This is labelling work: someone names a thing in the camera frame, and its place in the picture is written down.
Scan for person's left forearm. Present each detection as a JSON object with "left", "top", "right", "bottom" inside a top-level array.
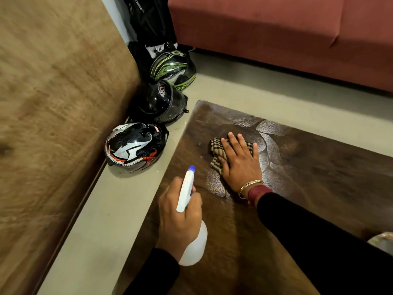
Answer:
[{"left": 123, "top": 247, "right": 181, "bottom": 295}]

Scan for glossy black helmet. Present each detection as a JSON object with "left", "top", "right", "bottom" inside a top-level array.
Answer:
[{"left": 129, "top": 80, "right": 190, "bottom": 124}]

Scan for white black red helmet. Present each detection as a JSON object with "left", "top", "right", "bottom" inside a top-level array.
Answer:
[{"left": 104, "top": 122, "right": 169, "bottom": 173}]

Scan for person's right hand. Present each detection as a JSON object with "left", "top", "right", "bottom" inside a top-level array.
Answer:
[{"left": 220, "top": 133, "right": 264, "bottom": 193}]

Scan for checkered brown cleaning cloth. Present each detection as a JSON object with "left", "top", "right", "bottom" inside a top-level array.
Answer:
[{"left": 209, "top": 137, "right": 254, "bottom": 175}]

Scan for brown fabric sofa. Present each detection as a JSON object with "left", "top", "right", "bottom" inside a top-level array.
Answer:
[{"left": 0, "top": 0, "right": 142, "bottom": 295}]

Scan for person's right forearm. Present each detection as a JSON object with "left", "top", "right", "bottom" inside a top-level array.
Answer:
[{"left": 247, "top": 185, "right": 393, "bottom": 295}]

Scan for person's left hand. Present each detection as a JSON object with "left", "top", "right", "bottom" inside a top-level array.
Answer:
[{"left": 156, "top": 176, "right": 203, "bottom": 262}]

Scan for white spray bottle blue nozzle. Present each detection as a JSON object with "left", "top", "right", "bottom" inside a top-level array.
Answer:
[{"left": 176, "top": 165, "right": 208, "bottom": 267}]

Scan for green striped black helmet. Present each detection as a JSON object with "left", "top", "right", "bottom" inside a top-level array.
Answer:
[{"left": 149, "top": 50, "right": 197, "bottom": 91}]

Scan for red sofa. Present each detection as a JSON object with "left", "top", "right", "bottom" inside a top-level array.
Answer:
[{"left": 168, "top": 0, "right": 393, "bottom": 93}]

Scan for black bag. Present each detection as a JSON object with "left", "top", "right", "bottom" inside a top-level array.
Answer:
[{"left": 122, "top": 0, "right": 178, "bottom": 81}]

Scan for gold bangles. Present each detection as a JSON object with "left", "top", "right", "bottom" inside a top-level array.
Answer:
[{"left": 238, "top": 179, "right": 264, "bottom": 200}]

